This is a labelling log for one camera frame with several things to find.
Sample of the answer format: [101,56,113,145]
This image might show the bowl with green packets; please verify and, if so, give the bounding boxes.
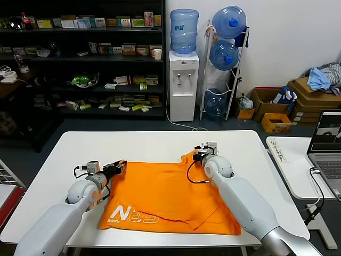
[66,71,100,89]

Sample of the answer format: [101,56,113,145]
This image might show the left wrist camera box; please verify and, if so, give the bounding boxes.
[85,161,101,175]

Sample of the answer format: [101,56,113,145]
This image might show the small yellow cardboard box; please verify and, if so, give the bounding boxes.
[236,106,256,119]

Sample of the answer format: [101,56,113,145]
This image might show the black shelving unit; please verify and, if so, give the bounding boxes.
[0,0,166,121]

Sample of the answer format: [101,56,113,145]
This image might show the white power cable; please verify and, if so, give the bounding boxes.
[166,87,209,132]

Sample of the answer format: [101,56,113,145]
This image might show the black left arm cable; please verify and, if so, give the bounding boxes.
[74,165,111,205]

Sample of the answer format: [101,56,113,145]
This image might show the open brown cardboard box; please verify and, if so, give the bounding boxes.
[251,86,291,123]

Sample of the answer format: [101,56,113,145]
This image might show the clear plastic bottle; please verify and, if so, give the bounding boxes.
[13,50,25,71]

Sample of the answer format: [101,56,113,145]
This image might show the grey laptop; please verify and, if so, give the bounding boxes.
[306,109,341,201]

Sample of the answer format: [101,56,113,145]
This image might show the cola bottle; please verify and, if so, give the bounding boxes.
[20,12,33,30]

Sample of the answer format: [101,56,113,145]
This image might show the pile of blue clothes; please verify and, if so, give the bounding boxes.
[306,62,341,95]

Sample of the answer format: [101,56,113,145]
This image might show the white metal jug rack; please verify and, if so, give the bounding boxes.
[199,18,250,122]

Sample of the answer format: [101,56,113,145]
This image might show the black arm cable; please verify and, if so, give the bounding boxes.
[74,165,111,205]
[186,159,212,185]

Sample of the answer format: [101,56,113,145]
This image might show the dark wooden desk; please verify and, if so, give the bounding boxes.
[0,68,64,153]

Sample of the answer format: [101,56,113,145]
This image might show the white side table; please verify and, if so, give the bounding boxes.
[265,136,341,250]

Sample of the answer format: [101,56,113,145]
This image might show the red panel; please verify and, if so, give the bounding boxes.
[0,186,26,227]

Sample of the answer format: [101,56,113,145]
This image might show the orange cardboard box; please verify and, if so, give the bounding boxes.
[261,113,293,134]

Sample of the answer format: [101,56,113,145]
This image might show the tall pink carton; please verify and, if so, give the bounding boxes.
[144,11,155,27]

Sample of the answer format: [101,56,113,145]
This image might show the orange t-shirt with white print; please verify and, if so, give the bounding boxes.
[99,153,242,236]

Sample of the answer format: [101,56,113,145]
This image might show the pink cloth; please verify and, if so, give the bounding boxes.
[204,22,218,45]

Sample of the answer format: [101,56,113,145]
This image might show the white water dispenser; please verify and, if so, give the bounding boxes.
[168,50,200,123]

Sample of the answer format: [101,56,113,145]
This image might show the grey plastic bag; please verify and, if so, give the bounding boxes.
[238,95,254,110]

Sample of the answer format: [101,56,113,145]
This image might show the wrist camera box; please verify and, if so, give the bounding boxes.
[204,141,219,156]
[85,161,101,175]

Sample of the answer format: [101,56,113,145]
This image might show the blue water jug with label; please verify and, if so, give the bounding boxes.
[170,9,200,55]

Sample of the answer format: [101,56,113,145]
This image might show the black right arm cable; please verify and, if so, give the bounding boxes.
[186,159,212,185]

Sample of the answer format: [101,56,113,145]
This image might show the laptop cable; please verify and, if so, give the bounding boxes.
[303,166,325,226]

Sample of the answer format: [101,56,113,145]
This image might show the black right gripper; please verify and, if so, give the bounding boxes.
[192,150,211,163]

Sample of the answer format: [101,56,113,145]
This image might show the white flat device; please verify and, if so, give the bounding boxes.
[0,71,18,85]

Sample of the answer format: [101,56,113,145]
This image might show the yellow white carton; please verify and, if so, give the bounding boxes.
[121,44,136,56]

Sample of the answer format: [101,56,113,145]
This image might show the blue white carton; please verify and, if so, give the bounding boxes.
[76,17,91,29]

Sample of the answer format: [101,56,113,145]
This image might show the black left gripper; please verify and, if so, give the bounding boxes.
[102,159,128,178]

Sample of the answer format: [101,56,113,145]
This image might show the stacked brown cardboard boxes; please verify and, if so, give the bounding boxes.
[287,77,341,126]

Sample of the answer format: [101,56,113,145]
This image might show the white wire rack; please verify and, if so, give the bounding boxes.
[0,158,27,190]

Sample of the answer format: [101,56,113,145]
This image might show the blue white bag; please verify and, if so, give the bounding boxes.
[274,85,298,106]

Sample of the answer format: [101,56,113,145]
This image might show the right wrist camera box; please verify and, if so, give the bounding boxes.
[204,141,219,156]

